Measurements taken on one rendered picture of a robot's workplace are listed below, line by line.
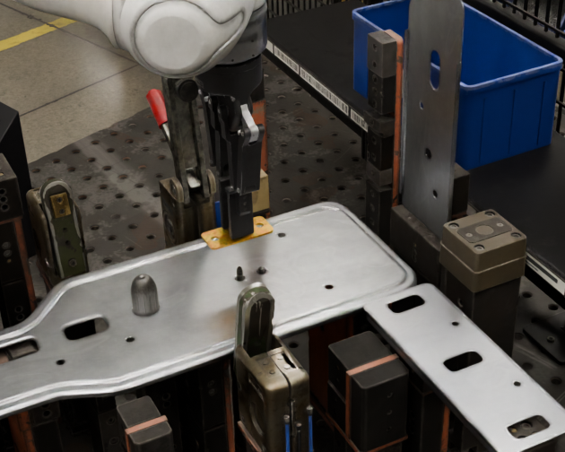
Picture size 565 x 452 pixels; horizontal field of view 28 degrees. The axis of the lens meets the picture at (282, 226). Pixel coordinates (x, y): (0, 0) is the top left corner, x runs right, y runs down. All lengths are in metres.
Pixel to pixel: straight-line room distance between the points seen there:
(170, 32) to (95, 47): 3.51
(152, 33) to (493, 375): 0.55
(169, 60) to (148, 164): 1.27
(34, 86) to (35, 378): 3.00
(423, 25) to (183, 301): 0.44
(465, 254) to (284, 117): 1.08
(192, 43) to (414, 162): 0.56
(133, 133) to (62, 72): 1.96
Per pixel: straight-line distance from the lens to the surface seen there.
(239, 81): 1.23
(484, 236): 1.39
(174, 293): 1.40
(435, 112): 1.41
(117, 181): 2.22
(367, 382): 1.29
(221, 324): 1.34
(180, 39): 0.99
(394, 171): 1.64
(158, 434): 1.23
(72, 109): 4.04
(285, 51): 1.92
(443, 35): 1.36
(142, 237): 2.04
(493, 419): 1.23
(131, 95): 4.10
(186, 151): 1.47
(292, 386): 1.20
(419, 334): 1.32
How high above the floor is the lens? 1.84
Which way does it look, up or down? 34 degrees down
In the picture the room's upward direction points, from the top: 2 degrees counter-clockwise
